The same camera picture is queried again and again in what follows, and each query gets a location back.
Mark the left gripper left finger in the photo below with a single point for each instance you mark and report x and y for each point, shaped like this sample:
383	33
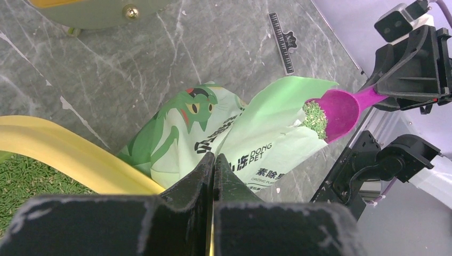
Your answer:
176	222

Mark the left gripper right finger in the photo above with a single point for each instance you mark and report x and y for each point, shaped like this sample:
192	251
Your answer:
243	224

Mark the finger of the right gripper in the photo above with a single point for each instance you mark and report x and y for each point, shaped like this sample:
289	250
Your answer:
414	73

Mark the magenta plastic scoop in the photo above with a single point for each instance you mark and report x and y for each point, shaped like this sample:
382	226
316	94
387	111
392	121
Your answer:
343	109

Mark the green cat litter bag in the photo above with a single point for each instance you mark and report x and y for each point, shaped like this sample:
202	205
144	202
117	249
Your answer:
261	140

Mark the yellow litter box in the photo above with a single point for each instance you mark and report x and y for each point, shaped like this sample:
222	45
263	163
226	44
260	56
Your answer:
74	156

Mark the round cream drawer cabinet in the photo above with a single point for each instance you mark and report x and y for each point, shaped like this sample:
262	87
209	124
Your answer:
97	14

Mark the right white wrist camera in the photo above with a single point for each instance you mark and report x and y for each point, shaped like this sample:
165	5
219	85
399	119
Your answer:
395	25

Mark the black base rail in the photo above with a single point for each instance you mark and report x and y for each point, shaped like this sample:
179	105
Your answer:
339	186

